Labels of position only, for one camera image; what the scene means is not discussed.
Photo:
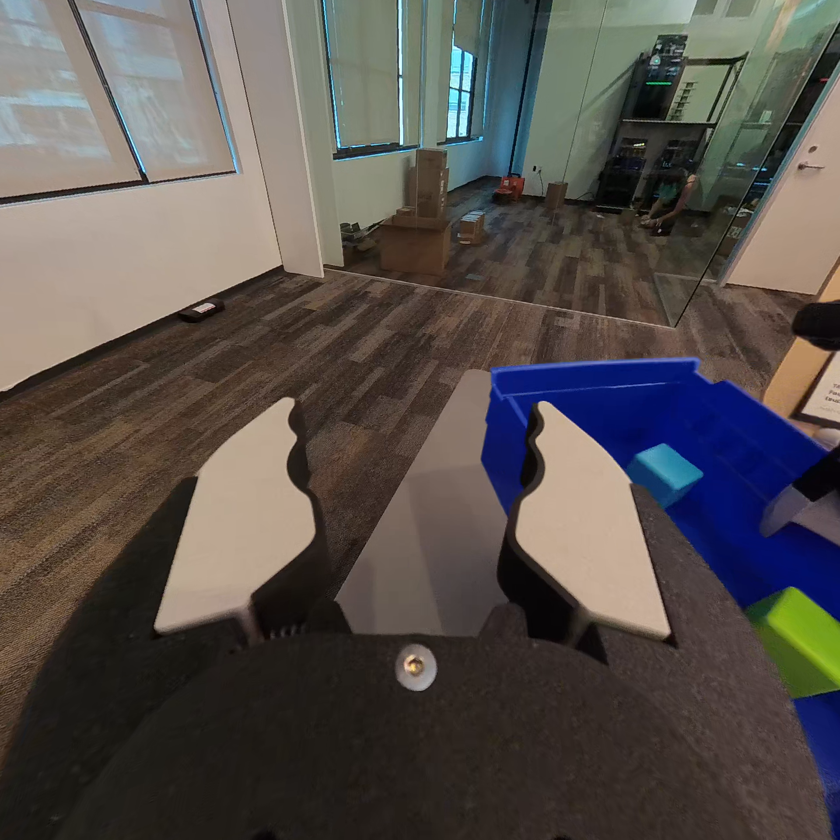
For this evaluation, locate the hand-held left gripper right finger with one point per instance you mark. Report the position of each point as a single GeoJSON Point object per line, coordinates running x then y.
{"type": "Point", "coordinates": [591, 538]}

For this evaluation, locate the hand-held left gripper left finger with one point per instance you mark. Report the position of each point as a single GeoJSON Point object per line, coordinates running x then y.
{"type": "Point", "coordinates": [236, 525]}

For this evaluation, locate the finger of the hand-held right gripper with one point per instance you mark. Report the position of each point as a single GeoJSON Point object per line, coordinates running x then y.
{"type": "Point", "coordinates": [820, 324]}
{"type": "Point", "coordinates": [807, 509]}

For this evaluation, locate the teal magnetic cube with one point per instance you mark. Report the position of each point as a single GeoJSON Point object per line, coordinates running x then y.
{"type": "Point", "coordinates": [663, 470]}

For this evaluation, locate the blue plastic bin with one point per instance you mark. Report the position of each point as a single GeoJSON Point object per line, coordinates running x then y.
{"type": "Point", "coordinates": [735, 433]}

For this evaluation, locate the green magnetic cube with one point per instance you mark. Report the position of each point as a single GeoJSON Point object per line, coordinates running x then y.
{"type": "Point", "coordinates": [798, 637]}

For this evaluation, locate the wooden instruction sign board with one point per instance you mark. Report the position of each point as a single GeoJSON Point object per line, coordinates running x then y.
{"type": "Point", "coordinates": [792, 381]}

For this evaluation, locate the white door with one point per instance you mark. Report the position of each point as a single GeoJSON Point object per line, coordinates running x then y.
{"type": "Point", "coordinates": [788, 210]}

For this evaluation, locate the black floor device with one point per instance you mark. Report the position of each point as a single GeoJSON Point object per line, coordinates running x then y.
{"type": "Point", "coordinates": [201, 311]}

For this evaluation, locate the black equipment rack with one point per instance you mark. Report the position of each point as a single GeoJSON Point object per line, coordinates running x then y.
{"type": "Point", "coordinates": [656, 118]}

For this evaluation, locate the small cardboard box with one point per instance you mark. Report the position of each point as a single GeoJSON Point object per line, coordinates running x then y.
{"type": "Point", "coordinates": [555, 194]}

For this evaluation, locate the small red floor appliance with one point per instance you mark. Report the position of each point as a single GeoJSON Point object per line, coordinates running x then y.
{"type": "Point", "coordinates": [509, 188]}

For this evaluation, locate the stacked cardboard boxes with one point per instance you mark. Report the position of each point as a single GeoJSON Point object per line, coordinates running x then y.
{"type": "Point", "coordinates": [418, 223]}

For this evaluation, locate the window with roller blind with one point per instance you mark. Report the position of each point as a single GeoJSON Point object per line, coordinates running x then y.
{"type": "Point", "coordinates": [79, 92]}
{"type": "Point", "coordinates": [462, 79]}
{"type": "Point", "coordinates": [368, 66]}

